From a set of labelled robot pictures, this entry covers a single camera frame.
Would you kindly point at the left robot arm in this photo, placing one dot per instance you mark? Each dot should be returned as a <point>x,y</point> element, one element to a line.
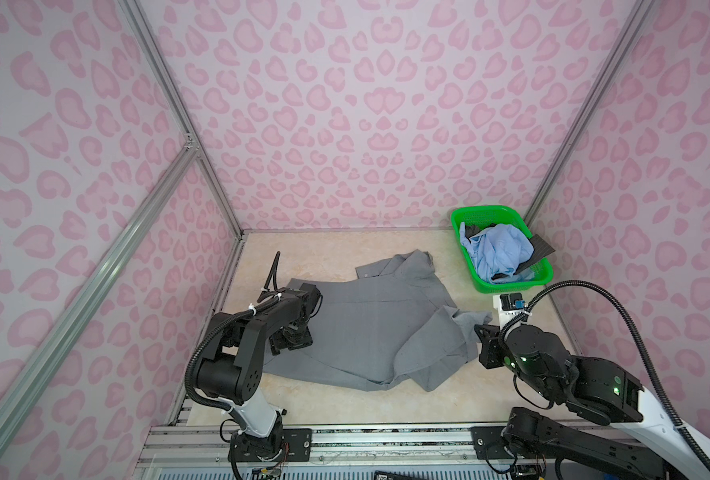
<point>226,368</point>

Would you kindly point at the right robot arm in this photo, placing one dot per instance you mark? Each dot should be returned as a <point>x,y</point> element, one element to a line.
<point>595,389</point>

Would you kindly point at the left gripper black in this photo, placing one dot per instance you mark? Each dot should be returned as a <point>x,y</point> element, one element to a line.
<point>279,342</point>

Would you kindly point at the green plastic basket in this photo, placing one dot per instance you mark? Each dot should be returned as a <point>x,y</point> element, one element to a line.
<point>501,253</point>

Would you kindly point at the black shirt in basket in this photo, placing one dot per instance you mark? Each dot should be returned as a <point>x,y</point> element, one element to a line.
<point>538,249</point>

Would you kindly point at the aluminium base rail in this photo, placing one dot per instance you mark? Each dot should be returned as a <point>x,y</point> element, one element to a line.
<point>184,450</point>

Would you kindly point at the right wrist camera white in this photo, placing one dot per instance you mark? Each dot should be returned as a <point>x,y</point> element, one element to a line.
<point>508,307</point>

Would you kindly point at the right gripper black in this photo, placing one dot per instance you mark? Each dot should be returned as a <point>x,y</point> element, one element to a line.
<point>490,342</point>

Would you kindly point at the grey long sleeve shirt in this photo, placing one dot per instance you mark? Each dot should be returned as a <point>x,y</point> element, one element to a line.
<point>395,322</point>

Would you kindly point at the light blue shirt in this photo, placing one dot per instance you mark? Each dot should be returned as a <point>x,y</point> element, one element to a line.
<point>496,249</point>

